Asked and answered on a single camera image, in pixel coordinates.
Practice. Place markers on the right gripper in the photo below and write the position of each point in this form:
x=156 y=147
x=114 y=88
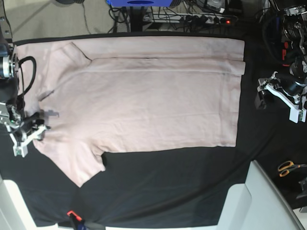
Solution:
x=29 y=129

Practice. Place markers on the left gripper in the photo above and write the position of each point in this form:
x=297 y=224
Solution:
x=291 y=85

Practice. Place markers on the pink T-shirt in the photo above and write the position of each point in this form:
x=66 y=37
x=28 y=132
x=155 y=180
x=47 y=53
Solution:
x=133 y=94

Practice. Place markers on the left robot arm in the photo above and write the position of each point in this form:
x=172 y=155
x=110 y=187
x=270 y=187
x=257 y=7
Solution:
x=284 y=33

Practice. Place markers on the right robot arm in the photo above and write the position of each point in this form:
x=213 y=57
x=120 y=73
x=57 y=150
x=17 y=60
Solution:
x=12 y=89

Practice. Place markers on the red black clamp right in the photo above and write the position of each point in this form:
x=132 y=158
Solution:
x=287 y=53

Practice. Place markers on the red black clamp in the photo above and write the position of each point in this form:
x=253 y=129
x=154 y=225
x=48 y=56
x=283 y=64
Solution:
x=287 y=53
x=72 y=215

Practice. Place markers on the white box left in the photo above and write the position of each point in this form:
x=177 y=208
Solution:
x=14 y=214

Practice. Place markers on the white box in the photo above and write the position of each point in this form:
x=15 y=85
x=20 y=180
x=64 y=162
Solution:
x=257 y=204
x=14 y=214

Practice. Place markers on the red black clamp bottom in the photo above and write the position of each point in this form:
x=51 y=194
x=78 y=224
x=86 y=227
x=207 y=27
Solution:
x=72 y=215

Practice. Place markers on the white box right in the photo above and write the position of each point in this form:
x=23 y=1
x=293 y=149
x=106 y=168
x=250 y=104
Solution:
x=257 y=204

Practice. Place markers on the black table cloth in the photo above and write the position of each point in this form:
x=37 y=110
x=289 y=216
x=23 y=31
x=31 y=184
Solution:
x=168 y=189

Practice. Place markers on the white power strip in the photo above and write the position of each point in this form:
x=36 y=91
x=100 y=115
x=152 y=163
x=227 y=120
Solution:
x=166 y=17

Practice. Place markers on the blue plastic box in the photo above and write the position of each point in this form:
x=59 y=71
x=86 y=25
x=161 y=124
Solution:
x=139 y=3

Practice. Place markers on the orange handled scissors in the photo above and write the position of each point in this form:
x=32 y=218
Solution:
x=288 y=166

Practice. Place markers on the black table stand post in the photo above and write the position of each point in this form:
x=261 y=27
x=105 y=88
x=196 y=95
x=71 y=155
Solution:
x=136 y=18

